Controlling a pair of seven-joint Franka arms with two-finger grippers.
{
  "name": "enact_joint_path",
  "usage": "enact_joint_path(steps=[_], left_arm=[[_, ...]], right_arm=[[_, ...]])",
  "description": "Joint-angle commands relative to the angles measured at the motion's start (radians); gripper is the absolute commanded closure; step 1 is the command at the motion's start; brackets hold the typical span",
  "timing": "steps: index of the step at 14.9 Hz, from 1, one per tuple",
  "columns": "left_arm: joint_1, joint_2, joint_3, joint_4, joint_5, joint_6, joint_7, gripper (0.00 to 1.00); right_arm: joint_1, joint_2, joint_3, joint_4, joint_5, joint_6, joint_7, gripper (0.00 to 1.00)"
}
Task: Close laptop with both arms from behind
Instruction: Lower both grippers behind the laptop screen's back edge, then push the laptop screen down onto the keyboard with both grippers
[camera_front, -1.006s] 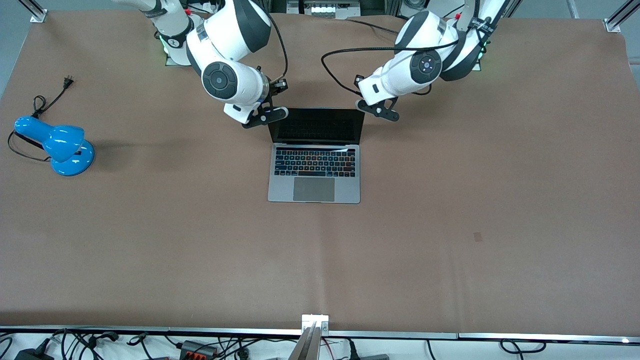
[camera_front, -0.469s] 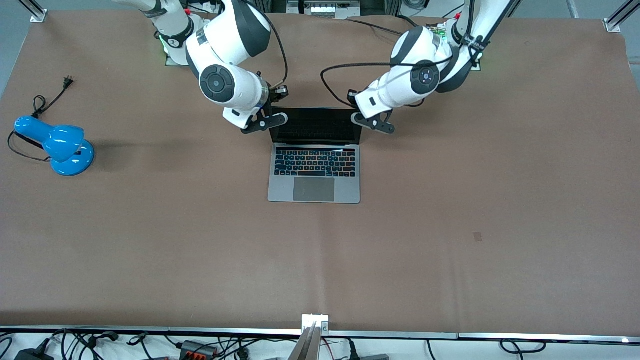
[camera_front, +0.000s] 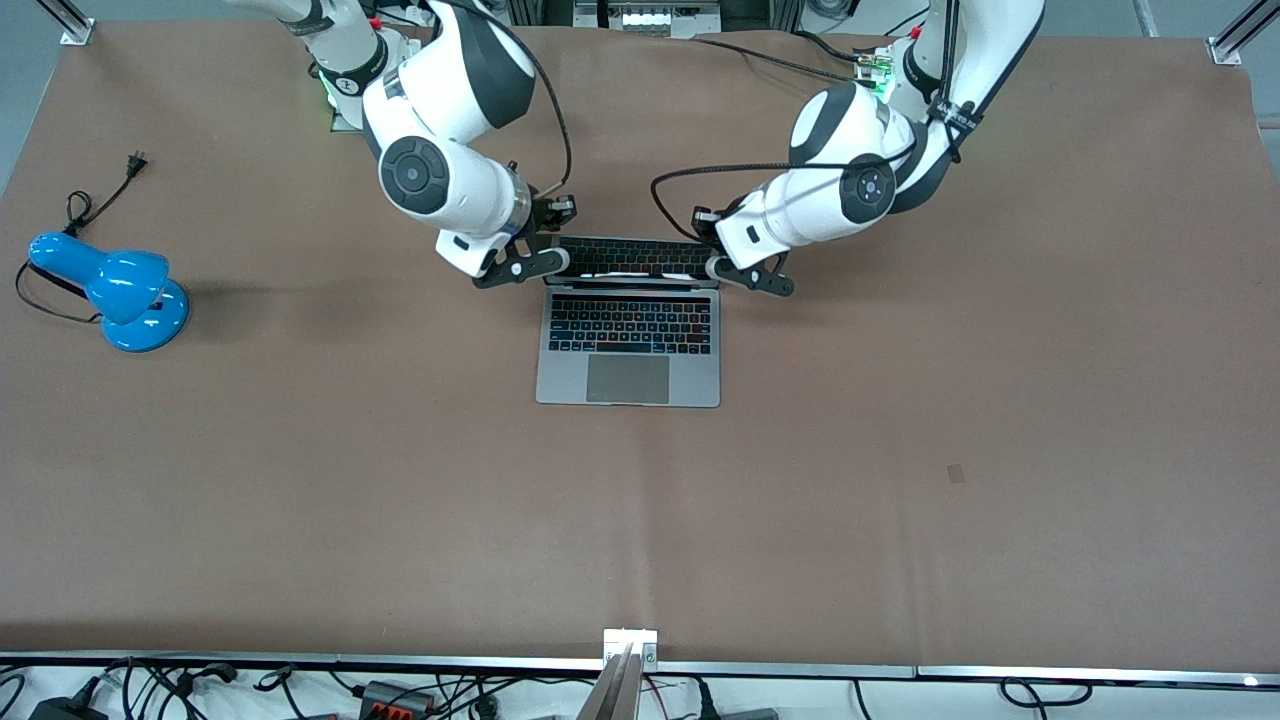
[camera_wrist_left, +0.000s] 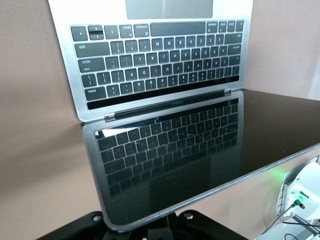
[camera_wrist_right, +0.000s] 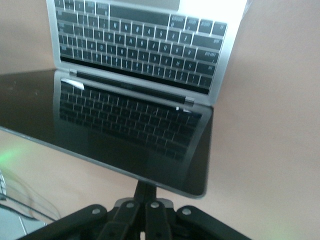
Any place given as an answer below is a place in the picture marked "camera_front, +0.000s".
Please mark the white power strip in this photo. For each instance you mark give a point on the white power strip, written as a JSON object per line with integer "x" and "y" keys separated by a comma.
{"x": 645, "y": 18}

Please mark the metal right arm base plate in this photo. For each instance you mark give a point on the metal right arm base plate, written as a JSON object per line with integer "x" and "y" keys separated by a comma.
{"x": 345, "y": 122}

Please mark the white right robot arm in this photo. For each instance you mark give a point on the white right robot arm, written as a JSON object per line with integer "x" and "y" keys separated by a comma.
{"x": 450, "y": 90}

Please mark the aluminium frame post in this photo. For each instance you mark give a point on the aluminium frame post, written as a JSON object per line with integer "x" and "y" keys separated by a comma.
{"x": 65, "y": 22}
{"x": 1240, "y": 35}

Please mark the aluminium table edge rail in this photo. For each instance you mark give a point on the aluminium table edge rail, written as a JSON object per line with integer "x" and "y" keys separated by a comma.
{"x": 1000, "y": 672}

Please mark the silver laptop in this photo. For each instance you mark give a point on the silver laptop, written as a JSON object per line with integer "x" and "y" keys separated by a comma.
{"x": 630, "y": 380}

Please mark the aluminium camera mount beam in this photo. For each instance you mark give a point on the aluminium camera mount beam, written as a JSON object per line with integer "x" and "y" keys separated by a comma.
{"x": 625, "y": 660}

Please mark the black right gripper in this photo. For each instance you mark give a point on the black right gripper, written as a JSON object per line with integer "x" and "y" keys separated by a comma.
{"x": 545, "y": 213}

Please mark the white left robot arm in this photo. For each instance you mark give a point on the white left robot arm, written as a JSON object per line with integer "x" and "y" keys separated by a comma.
{"x": 830, "y": 200}

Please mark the brown table cover mat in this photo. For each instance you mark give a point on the brown table cover mat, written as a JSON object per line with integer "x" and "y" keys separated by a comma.
{"x": 900, "y": 550}

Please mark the black box with orange connectors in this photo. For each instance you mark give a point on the black box with orange connectors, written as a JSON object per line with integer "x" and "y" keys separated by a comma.
{"x": 395, "y": 697}

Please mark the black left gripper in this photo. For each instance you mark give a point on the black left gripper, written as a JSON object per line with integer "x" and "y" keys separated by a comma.
{"x": 716, "y": 222}

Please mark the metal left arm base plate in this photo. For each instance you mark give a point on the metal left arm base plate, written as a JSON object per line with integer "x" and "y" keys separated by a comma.
{"x": 872, "y": 62}

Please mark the black power adapter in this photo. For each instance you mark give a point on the black power adapter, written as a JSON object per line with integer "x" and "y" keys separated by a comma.
{"x": 65, "y": 710}

